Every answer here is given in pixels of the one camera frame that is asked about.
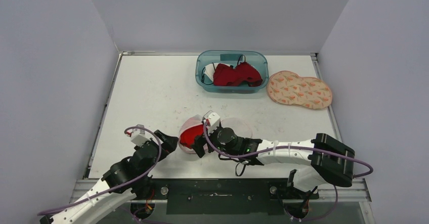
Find teal plastic bin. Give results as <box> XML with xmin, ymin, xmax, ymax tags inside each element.
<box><xmin>195</xmin><ymin>50</ymin><xmax>269</xmax><ymax>94</ymax></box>

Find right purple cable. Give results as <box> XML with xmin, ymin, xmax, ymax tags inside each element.
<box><xmin>202</xmin><ymin>121</ymin><xmax>374</xmax><ymax>179</ymax></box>

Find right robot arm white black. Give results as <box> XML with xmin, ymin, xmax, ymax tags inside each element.
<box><xmin>191</xmin><ymin>127</ymin><xmax>355</xmax><ymax>198</ymax></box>

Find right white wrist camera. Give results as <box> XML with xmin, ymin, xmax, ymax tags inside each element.
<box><xmin>202</xmin><ymin>110</ymin><xmax>221</xmax><ymax>129</ymax></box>

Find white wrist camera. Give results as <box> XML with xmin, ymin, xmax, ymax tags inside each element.
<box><xmin>202</xmin><ymin>110</ymin><xmax>221</xmax><ymax>129</ymax></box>
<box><xmin>130</xmin><ymin>124</ymin><xmax>149</xmax><ymax>147</ymax></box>

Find bright red bra black straps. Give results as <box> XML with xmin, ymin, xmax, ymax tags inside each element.
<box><xmin>179</xmin><ymin>123</ymin><xmax>206</xmax><ymax>150</ymax></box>

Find floral mesh laundry bag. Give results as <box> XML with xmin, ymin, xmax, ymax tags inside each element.
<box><xmin>267</xmin><ymin>70</ymin><xmax>333</xmax><ymax>110</ymax></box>

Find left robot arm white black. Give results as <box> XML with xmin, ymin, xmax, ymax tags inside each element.
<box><xmin>39</xmin><ymin>125</ymin><xmax>179</xmax><ymax>223</ymax></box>

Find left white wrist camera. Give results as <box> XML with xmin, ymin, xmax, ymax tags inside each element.
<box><xmin>130</xmin><ymin>124</ymin><xmax>149</xmax><ymax>147</ymax></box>

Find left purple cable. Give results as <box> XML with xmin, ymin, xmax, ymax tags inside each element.
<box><xmin>36</xmin><ymin>126</ymin><xmax>163</xmax><ymax>216</ymax></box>

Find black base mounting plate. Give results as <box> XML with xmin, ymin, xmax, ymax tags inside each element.
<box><xmin>134</xmin><ymin>178</ymin><xmax>319</xmax><ymax>215</ymax></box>

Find white bra black straps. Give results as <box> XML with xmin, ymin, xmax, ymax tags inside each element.
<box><xmin>200</xmin><ymin>62</ymin><xmax>230</xmax><ymax>86</ymax></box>

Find pink round mesh laundry bag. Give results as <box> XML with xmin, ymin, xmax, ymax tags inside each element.
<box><xmin>178</xmin><ymin>115</ymin><xmax>252</xmax><ymax>154</ymax></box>

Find purple cable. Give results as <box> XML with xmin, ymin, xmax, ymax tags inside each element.
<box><xmin>36</xmin><ymin>126</ymin><xmax>163</xmax><ymax>216</ymax></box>
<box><xmin>202</xmin><ymin>121</ymin><xmax>374</xmax><ymax>179</ymax></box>

